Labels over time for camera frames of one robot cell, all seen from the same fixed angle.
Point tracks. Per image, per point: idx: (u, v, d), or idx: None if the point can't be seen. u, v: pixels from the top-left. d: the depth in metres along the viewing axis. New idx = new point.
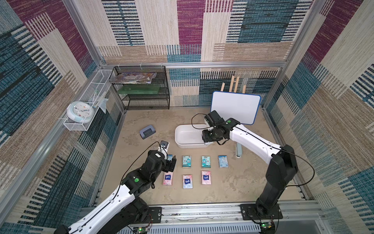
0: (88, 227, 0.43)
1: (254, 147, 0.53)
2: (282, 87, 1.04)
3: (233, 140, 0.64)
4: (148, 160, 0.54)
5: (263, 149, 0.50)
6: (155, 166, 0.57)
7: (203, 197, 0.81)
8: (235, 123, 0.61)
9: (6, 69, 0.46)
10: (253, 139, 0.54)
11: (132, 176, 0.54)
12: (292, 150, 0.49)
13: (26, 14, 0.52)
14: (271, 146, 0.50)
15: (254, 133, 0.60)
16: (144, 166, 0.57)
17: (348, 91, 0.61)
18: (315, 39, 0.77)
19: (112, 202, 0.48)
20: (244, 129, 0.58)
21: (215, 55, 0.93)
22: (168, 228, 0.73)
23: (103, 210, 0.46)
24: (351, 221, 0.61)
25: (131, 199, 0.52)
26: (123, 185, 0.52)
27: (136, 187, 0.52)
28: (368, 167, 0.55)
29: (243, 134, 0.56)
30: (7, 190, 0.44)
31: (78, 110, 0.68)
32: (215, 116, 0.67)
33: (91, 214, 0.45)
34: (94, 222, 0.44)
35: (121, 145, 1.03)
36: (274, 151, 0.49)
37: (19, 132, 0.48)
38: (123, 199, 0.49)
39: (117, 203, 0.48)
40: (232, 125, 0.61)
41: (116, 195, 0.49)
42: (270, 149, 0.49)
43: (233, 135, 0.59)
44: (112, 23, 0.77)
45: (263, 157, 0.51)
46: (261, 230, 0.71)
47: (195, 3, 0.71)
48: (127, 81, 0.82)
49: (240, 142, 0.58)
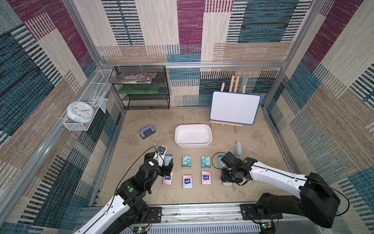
0: None
1: (280, 184, 0.51)
2: (282, 87, 1.04)
3: (255, 178, 0.59)
4: (141, 170, 0.53)
5: (288, 183, 0.48)
6: (148, 175, 0.56)
7: (203, 197, 0.81)
8: (252, 162, 0.61)
9: (6, 69, 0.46)
10: (275, 174, 0.52)
11: (126, 185, 0.55)
12: (320, 177, 0.45)
13: (26, 14, 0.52)
14: (295, 178, 0.48)
15: (274, 168, 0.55)
16: (137, 176, 0.56)
17: (348, 91, 0.61)
18: (315, 39, 0.77)
19: (106, 213, 0.48)
20: (263, 165, 0.58)
21: (214, 55, 0.93)
22: (168, 228, 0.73)
23: (98, 222, 0.46)
24: (351, 221, 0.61)
25: (126, 208, 0.52)
26: (119, 196, 0.52)
27: (130, 197, 0.52)
28: (368, 167, 0.55)
29: (263, 172, 0.55)
30: (7, 190, 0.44)
31: (78, 110, 0.68)
32: (230, 156, 0.69)
33: (86, 226, 0.46)
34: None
35: (121, 145, 1.03)
36: (301, 184, 0.46)
37: (19, 132, 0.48)
38: (118, 210, 0.49)
39: (111, 214, 0.48)
40: (250, 164, 0.61)
41: (110, 207, 0.49)
42: (296, 182, 0.47)
43: (254, 174, 0.58)
44: (112, 23, 0.77)
45: (293, 193, 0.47)
46: (261, 230, 0.71)
47: (195, 3, 0.71)
48: (127, 81, 0.82)
49: (263, 179, 0.57)
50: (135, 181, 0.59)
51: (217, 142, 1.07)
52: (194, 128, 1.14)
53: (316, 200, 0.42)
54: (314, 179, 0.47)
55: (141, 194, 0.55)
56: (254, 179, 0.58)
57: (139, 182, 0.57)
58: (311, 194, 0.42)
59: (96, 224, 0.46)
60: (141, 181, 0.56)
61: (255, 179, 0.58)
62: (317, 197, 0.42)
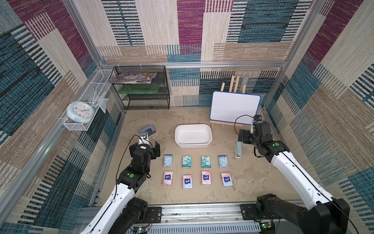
0: (98, 230, 0.42)
1: (297, 185, 0.47)
2: (282, 87, 1.04)
3: (275, 164, 0.54)
4: (137, 154, 0.55)
5: (308, 190, 0.44)
6: (143, 159, 0.58)
7: (203, 197, 0.81)
8: (283, 148, 0.55)
9: (6, 69, 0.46)
10: (300, 175, 0.47)
11: (125, 173, 0.55)
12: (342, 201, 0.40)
13: (26, 15, 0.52)
14: (319, 191, 0.43)
15: (303, 169, 0.48)
16: (133, 162, 0.57)
17: (348, 91, 0.61)
18: (315, 39, 0.77)
19: (114, 201, 0.48)
20: (293, 160, 0.51)
21: (214, 55, 0.93)
22: (167, 228, 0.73)
23: (108, 211, 0.46)
24: (350, 221, 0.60)
25: (131, 194, 0.53)
26: (121, 184, 0.52)
27: (133, 182, 0.53)
28: (368, 167, 0.55)
29: (289, 165, 0.50)
30: (7, 190, 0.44)
31: (78, 110, 0.68)
32: (266, 127, 0.59)
33: (96, 220, 0.44)
34: (102, 224, 0.43)
35: (121, 145, 1.03)
36: (322, 200, 0.41)
37: (19, 132, 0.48)
38: (125, 196, 0.50)
39: (119, 200, 0.48)
40: (279, 148, 0.55)
41: (115, 198, 0.49)
42: (318, 196, 0.42)
43: (277, 160, 0.53)
44: (112, 23, 0.77)
45: (305, 201, 0.45)
46: (261, 230, 0.71)
47: (195, 3, 0.71)
48: (127, 81, 0.82)
49: (282, 170, 0.52)
50: (131, 169, 0.60)
51: (217, 142, 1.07)
52: (194, 128, 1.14)
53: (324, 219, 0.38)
54: (337, 204, 0.42)
55: (142, 178, 0.57)
56: (273, 165, 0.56)
57: (136, 167, 0.58)
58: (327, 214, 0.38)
59: (107, 213, 0.45)
60: (138, 166, 0.57)
61: (273, 165, 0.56)
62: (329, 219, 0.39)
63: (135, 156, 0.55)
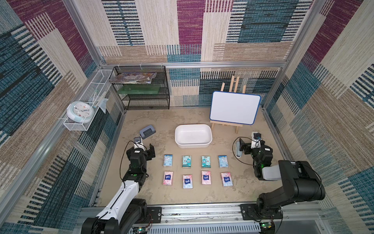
0: (116, 208, 0.47)
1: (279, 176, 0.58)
2: (282, 87, 1.04)
3: (266, 178, 0.68)
4: (134, 158, 0.62)
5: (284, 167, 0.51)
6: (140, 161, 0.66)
7: (203, 197, 0.81)
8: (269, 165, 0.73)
9: (6, 69, 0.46)
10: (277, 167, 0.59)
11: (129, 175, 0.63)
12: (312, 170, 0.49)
13: (26, 14, 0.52)
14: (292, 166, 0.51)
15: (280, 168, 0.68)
16: (132, 165, 0.64)
17: (348, 91, 0.61)
18: (315, 39, 0.77)
19: (125, 189, 0.55)
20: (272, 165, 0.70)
21: (214, 55, 0.93)
22: (168, 228, 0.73)
23: (121, 196, 0.52)
24: (351, 221, 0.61)
25: (137, 188, 0.60)
26: (127, 181, 0.60)
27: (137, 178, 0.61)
28: (368, 167, 0.55)
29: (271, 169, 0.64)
30: (7, 190, 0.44)
31: (78, 110, 0.68)
32: (267, 157, 0.69)
33: (112, 203, 0.49)
34: (119, 203, 0.49)
35: (121, 145, 1.03)
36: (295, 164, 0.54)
37: (19, 132, 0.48)
38: (133, 186, 0.58)
39: (129, 188, 0.56)
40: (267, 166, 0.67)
41: (125, 187, 0.56)
42: None
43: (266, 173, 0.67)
44: (112, 23, 0.77)
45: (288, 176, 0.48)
46: (261, 230, 0.71)
47: (195, 3, 0.71)
48: (127, 81, 0.82)
49: (272, 178, 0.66)
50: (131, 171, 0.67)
51: (217, 142, 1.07)
52: (194, 128, 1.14)
53: (289, 168, 0.50)
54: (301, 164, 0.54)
55: (142, 177, 0.64)
56: (265, 178, 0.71)
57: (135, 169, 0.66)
58: (286, 165, 0.51)
59: (121, 197, 0.51)
60: (137, 167, 0.65)
61: (265, 179, 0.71)
62: (292, 169, 0.50)
63: (132, 160, 0.63)
